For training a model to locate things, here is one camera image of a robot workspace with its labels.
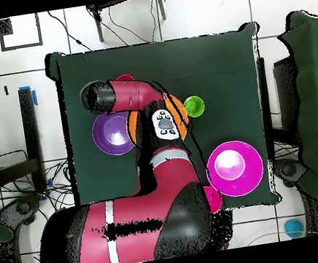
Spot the orange bowl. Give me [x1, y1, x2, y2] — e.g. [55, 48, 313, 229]
[123, 89, 193, 150]

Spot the green cup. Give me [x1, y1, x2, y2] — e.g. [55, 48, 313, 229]
[182, 94, 208, 120]

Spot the purple bowl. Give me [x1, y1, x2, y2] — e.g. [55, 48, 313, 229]
[89, 109, 137, 160]

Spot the red cup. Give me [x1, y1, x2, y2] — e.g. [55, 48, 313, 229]
[115, 73, 135, 85]

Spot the dark green tablecloth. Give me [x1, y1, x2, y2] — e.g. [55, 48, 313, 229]
[42, 18, 284, 235]

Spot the red bowl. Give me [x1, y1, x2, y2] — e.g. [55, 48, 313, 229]
[202, 184, 225, 216]

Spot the pink bowl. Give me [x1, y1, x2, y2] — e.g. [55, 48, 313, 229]
[201, 136, 268, 202]

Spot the blue tape strip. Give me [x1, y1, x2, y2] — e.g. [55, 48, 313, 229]
[18, 84, 39, 109]

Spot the black chair base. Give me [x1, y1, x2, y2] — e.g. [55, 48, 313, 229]
[271, 154, 311, 190]
[0, 192, 47, 230]

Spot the blue cup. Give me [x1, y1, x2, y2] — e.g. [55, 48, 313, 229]
[283, 216, 308, 240]

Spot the black table frame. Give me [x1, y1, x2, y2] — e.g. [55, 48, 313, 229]
[0, 87, 50, 201]
[253, 52, 310, 166]

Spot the floor cable bundle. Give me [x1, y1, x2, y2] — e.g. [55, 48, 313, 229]
[0, 159, 78, 229]

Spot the black floor cable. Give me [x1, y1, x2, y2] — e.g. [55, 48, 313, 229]
[47, 5, 93, 57]

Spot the black square frame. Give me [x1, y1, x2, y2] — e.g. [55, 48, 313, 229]
[0, 12, 44, 52]

